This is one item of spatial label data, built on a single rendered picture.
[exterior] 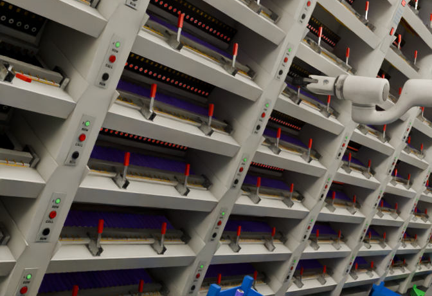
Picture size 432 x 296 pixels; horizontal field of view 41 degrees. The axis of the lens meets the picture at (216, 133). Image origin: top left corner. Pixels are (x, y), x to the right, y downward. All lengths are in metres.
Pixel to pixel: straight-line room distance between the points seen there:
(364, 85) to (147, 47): 0.81
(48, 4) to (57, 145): 0.32
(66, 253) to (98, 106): 0.39
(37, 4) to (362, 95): 1.13
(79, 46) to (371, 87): 0.98
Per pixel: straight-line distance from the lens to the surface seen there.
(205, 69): 1.59
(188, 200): 1.75
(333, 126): 2.38
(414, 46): 3.22
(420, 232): 4.51
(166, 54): 1.46
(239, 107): 1.88
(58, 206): 1.40
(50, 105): 1.28
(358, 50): 2.53
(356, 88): 1.95
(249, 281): 1.48
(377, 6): 2.56
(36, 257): 1.44
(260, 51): 1.89
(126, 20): 1.34
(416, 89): 1.95
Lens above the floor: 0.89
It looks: 4 degrees down
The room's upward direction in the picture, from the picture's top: 22 degrees clockwise
